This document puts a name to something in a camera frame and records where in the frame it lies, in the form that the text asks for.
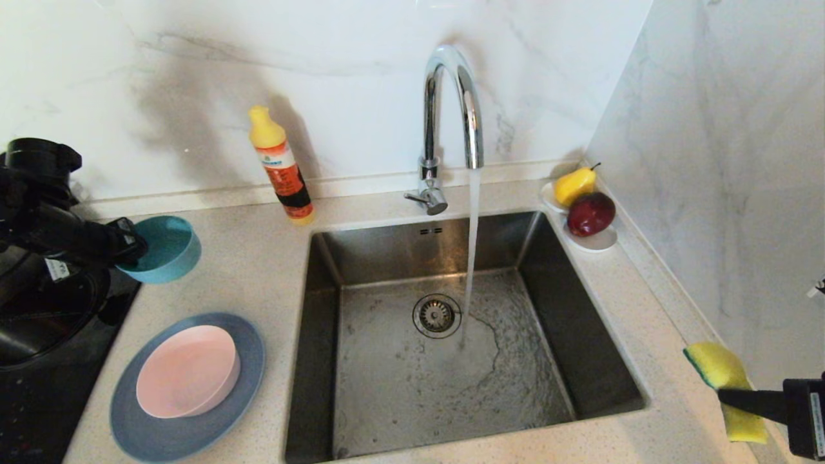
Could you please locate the pink bowl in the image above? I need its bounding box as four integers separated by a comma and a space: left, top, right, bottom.
135, 325, 241, 420

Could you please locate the black induction cooktop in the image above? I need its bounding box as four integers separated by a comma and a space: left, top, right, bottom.
0, 255, 142, 464

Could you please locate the stainless steel sink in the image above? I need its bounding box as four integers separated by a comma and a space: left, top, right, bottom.
284, 209, 648, 464

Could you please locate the yellow pear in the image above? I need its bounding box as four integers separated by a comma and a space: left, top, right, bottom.
553, 162, 601, 208

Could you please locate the red apple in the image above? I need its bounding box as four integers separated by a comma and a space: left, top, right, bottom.
566, 191, 616, 238

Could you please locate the running water stream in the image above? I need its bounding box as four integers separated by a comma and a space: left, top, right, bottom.
459, 168, 483, 349

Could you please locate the metal sink drain strainer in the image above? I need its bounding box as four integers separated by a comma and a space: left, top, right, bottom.
412, 294, 462, 340

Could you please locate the chrome faucet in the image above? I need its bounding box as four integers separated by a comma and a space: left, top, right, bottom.
403, 44, 485, 217

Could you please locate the yellow green sponge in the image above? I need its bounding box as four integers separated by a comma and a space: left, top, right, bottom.
683, 341, 770, 445

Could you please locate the teal bowl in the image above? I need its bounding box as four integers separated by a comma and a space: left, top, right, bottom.
116, 215, 202, 285

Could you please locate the white fruit dish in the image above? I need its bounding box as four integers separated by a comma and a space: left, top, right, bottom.
540, 180, 618, 252

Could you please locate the blue round plate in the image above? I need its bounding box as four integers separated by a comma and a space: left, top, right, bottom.
110, 313, 266, 463

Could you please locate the orange dish soap bottle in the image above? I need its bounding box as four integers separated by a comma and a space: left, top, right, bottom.
248, 105, 316, 226

